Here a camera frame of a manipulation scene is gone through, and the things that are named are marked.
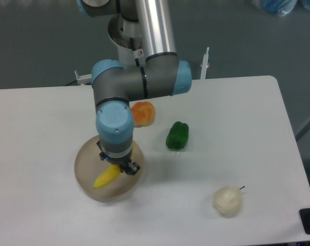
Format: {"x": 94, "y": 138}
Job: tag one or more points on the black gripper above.
{"x": 122, "y": 159}

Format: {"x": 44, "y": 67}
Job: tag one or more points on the yellow toy banana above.
{"x": 107, "y": 177}

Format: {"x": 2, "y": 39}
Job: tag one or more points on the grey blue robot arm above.
{"x": 114, "y": 86}

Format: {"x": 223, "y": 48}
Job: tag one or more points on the beige round plate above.
{"x": 88, "y": 167}

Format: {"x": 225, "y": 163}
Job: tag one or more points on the green bell pepper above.
{"x": 178, "y": 136}

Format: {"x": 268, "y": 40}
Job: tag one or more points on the orange knotted bread roll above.
{"x": 143, "y": 113}

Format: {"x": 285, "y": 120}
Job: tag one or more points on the white toy pear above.
{"x": 228, "y": 200}

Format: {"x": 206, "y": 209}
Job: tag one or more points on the white left frame bracket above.
{"x": 83, "y": 79}

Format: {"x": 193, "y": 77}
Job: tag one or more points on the white frame bracket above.
{"x": 205, "y": 64}
{"x": 83, "y": 79}

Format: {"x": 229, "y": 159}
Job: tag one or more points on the white right frame bracket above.
{"x": 205, "y": 64}

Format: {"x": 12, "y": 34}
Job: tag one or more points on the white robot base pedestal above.
{"x": 126, "y": 36}

